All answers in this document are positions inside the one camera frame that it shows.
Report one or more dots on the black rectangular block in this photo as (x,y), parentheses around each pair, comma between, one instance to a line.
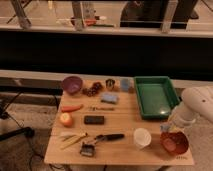
(94,120)

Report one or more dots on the orange carrot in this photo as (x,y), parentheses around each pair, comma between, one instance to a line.
(71,108)

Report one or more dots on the orange apple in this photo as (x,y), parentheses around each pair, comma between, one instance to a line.
(66,119)

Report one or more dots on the light blue towel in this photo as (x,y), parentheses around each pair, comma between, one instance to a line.
(166,128)

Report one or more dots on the small metal utensil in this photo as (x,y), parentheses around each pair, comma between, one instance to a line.
(93,108)

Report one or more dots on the purple bowl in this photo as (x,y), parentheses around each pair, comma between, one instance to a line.
(72,84)

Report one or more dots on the light blue cup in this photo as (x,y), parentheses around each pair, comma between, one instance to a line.
(125,85)

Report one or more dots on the small metal cup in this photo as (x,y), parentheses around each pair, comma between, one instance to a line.
(110,83)

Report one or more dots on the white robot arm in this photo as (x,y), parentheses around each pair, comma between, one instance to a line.
(195,101)

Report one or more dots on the red bowl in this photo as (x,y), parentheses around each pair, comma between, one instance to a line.
(175,143)

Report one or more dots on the green plastic tray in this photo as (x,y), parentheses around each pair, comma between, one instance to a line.
(156,97)

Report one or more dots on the blue sponge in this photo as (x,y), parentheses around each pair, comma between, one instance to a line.
(109,98)

